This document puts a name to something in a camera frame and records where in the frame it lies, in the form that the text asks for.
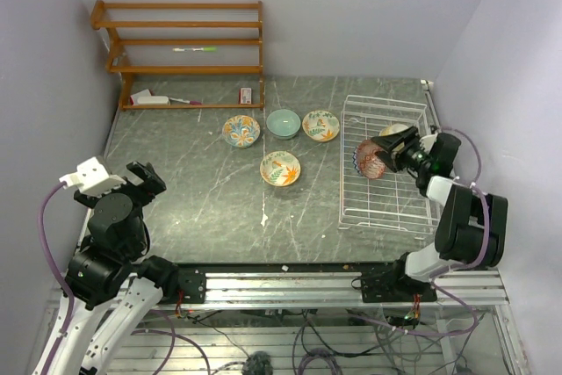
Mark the light teal bowl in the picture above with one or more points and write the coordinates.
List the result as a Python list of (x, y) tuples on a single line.
[(284, 124)]

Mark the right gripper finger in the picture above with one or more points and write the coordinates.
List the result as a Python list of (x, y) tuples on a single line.
[(390, 161), (397, 140)]

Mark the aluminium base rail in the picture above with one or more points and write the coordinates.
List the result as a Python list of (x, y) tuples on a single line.
[(292, 290)]

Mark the wooden shelf rack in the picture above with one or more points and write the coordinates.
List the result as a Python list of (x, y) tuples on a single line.
[(117, 63)]

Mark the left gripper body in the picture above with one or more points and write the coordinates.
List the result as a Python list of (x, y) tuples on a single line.
[(138, 199)]

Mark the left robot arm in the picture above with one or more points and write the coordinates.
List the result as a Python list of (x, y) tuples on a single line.
[(111, 281)]

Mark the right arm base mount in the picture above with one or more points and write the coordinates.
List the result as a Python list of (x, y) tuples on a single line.
[(387, 287)]

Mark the pink white pen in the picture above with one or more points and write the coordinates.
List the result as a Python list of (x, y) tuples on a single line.
[(184, 101)]

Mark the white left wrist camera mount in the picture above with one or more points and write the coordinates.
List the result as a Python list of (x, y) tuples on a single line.
[(92, 178)]

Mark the blue orange floral bowl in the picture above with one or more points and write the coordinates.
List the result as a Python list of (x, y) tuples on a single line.
[(241, 131)]

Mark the leaf and orange flower bowl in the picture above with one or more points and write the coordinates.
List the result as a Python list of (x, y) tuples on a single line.
[(280, 168)]

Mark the red patterned bowl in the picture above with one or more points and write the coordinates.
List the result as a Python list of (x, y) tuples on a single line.
[(366, 161)]

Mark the red white small box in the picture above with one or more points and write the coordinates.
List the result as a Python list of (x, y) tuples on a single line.
[(135, 98)]

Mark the white wire dish rack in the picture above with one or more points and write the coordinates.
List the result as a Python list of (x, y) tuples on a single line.
[(391, 202)]

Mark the white case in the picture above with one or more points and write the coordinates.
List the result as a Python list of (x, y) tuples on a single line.
[(152, 100)]

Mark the red white card box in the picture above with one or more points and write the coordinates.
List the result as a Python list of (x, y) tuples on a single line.
[(245, 96)]

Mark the yellow sun blue rim bowl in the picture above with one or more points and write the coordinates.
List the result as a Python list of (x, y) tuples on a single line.
[(393, 129)]

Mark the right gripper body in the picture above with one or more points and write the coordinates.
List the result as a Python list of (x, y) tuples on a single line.
[(418, 160)]

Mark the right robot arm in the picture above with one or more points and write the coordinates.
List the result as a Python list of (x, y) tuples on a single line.
[(472, 229)]

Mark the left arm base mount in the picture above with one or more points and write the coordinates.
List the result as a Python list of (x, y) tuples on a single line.
[(186, 285)]

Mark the green white pen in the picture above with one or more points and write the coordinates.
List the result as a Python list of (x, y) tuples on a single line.
[(194, 49)]

